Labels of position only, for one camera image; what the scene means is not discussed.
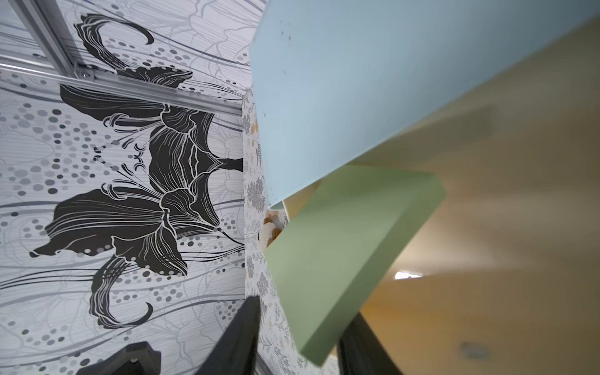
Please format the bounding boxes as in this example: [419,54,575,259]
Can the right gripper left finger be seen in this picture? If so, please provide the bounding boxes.
[196,296,261,375]

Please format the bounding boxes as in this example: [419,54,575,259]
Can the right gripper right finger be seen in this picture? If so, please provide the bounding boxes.
[336,313,403,375]

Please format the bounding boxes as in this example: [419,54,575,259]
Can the green sticky notes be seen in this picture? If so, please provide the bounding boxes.
[266,165,445,366]

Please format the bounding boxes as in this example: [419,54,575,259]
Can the brown white plush dog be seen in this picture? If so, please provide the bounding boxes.
[258,210,288,255]

